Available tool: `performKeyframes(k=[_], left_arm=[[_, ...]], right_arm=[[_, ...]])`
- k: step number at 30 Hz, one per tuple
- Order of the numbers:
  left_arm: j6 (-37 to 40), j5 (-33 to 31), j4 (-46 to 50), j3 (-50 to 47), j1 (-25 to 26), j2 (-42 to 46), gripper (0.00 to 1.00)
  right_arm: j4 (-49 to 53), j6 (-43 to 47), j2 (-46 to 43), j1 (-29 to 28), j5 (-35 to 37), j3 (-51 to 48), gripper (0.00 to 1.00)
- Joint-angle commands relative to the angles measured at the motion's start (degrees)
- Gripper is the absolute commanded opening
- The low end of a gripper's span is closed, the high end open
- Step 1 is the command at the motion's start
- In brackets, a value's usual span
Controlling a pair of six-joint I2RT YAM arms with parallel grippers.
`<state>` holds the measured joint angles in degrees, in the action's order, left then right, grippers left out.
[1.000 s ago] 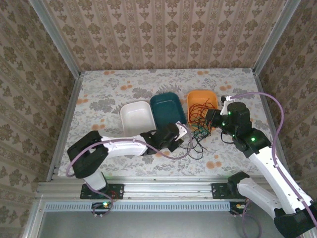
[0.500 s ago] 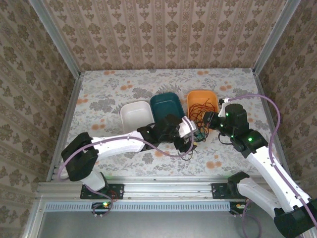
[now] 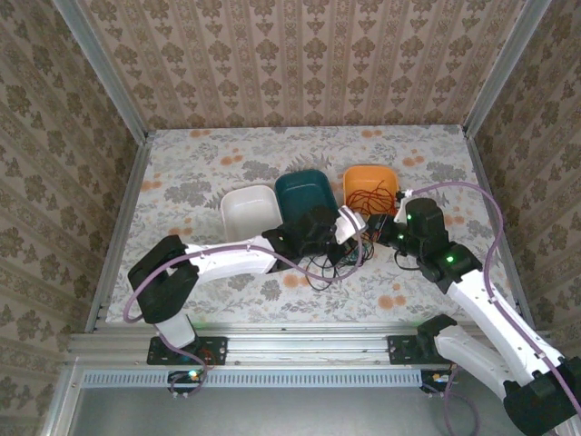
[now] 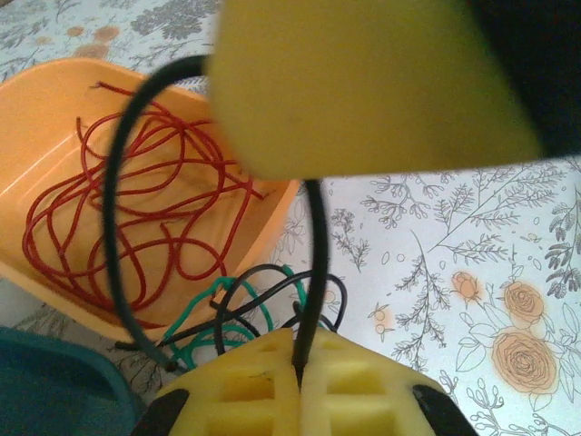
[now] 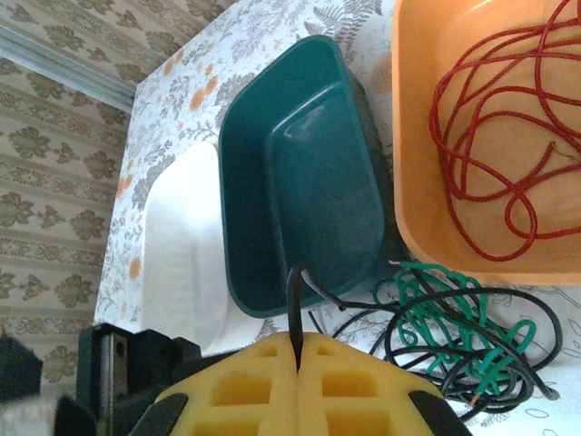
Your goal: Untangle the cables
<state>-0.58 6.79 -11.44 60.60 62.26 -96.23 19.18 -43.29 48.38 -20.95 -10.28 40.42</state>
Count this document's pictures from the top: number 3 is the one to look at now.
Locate thin black cable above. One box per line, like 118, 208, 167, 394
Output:
302, 235, 365, 292

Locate thin red cable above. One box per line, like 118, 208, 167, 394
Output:
346, 179, 399, 217

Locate teal plastic tray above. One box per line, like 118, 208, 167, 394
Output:
273, 168, 340, 228

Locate orange plastic tray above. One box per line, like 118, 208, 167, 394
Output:
342, 163, 401, 220

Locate white plastic tray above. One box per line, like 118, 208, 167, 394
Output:
220, 183, 281, 244

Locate floral tablecloth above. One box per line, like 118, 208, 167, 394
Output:
105, 124, 519, 326

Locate small circuit board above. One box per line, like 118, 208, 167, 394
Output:
421, 368, 456, 393
168, 369, 206, 388

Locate grey metal panel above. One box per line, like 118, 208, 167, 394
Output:
44, 362, 523, 436

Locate aluminium side rail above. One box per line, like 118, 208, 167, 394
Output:
461, 129, 536, 329
84, 134, 154, 336

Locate aluminium front rail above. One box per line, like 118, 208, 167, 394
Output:
66, 322, 553, 367

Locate grey slotted cable duct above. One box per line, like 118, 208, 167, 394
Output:
83, 366, 424, 390

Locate aluminium frame post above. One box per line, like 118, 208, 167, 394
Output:
51, 0, 152, 143
461, 0, 551, 138

